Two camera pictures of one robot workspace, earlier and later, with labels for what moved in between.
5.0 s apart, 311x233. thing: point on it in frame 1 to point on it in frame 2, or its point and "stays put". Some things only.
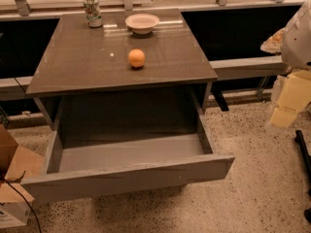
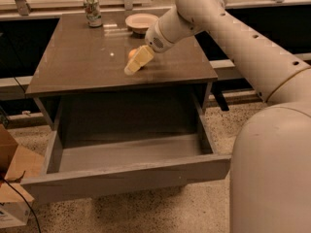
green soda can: [92, 11] stays put
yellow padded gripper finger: [294, 94] to [143, 54]
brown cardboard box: [17, 163] stays put
